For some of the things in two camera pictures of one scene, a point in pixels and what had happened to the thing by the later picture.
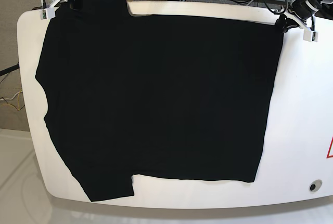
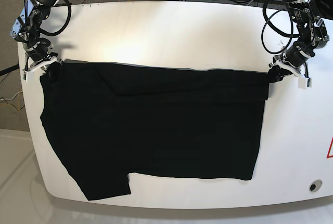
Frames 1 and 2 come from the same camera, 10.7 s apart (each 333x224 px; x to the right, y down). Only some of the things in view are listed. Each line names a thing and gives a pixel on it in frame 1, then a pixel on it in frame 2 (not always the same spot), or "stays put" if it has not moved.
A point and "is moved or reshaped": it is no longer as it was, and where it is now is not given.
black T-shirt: [179, 97] is moved or reshaped
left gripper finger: [284, 23] to [276, 74]
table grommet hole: [315, 185] stays put
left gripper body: [304, 8] to [298, 54]
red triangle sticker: [328, 155] stays put
